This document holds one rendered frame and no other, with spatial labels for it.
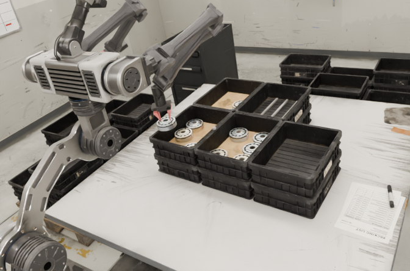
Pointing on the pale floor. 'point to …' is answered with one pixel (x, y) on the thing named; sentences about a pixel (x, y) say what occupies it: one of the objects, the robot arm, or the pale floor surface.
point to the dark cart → (206, 64)
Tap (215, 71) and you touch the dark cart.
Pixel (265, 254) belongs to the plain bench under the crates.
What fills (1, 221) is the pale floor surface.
